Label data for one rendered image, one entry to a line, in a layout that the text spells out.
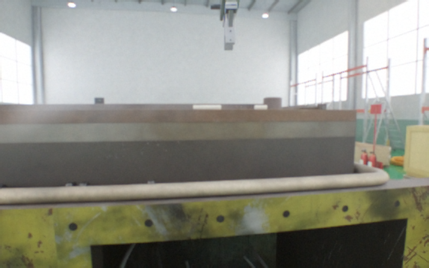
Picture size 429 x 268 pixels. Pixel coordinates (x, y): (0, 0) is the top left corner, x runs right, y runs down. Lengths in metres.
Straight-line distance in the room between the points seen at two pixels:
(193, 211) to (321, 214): 0.20
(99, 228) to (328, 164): 0.40
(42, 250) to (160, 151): 0.21
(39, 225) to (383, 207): 0.52
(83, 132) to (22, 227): 0.15
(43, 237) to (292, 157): 0.40
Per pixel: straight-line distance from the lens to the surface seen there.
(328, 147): 0.46
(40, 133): 0.44
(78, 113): 0.41
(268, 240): 0.74
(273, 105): 0.48
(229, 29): 0.66
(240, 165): 0.40
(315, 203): 0.38
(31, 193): 0.39
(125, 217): 0.34
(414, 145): 5.65
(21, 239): 0.41
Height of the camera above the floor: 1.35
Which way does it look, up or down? 5 degrees down
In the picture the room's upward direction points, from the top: straight up
